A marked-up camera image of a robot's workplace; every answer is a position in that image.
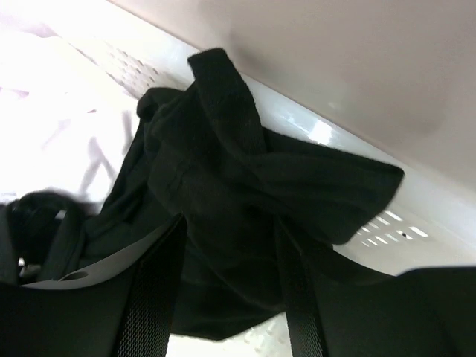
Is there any crumpled white tank top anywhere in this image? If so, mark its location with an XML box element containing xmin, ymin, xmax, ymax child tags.
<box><xmin>1</xmin><ymin>30</ymin><xmax>139</xmax><ymax>206</ymax></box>

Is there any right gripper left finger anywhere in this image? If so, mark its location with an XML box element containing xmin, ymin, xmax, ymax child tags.
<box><xmin>1</xmin><ymin>215</ymin><xmax>186</xmax><ymax>356</ymax></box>

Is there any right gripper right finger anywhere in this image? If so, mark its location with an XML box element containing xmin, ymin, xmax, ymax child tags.
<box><xmin>275</xmin><ymin>219</ymin><xmax>475</xmax><ymax>356</ymax></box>

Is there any white plastic basket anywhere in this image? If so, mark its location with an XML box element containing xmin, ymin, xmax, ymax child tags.
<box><xmin>69</xmin><ymin>41</ymin><xmax>475</xmax><ymax>354</ymax></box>

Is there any black tank top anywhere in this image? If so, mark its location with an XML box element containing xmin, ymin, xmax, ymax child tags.
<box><xmin>1</xmin><ymin>48</ymin><xmax>404</xmax><ymax>341</ymax></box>

